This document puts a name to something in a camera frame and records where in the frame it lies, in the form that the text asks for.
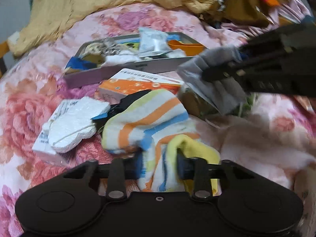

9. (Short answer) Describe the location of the white baby cloth blue print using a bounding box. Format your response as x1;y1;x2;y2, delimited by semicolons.
101;50;141;67

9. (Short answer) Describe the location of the white plastic packet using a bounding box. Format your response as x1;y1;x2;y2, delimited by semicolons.
138;27;170;53

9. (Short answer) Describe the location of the black knitted sock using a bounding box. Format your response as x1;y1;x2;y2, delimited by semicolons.
92;89;151;132

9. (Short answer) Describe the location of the pink floral bedsheet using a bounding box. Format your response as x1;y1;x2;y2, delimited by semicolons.
1;4;315;236

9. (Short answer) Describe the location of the grey tray with cartoon picture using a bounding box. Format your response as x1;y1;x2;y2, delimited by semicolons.
63;31;204;88

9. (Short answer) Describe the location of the light grey cloth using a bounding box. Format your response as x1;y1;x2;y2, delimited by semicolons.
177;46;247;115

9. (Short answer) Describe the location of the colourful striped brown garment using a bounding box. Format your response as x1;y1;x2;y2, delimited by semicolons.
200;0;297;30

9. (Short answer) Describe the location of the wooden bed frame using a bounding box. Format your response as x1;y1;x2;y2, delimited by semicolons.
0;41;11;79

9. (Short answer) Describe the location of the orange white medicine box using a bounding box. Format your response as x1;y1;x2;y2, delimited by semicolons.
98;68;183;101

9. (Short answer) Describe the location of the grey drawstring pouch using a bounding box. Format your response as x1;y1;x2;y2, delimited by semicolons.
81;42;122;57

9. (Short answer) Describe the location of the striped pastel towel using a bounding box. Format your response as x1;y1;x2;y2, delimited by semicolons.
101;89;220;192

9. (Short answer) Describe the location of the white blue medicine box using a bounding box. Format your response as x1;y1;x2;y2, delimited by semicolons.
32;99;79;166

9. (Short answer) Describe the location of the orange plastic bowl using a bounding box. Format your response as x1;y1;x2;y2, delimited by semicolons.
168;40;206;56

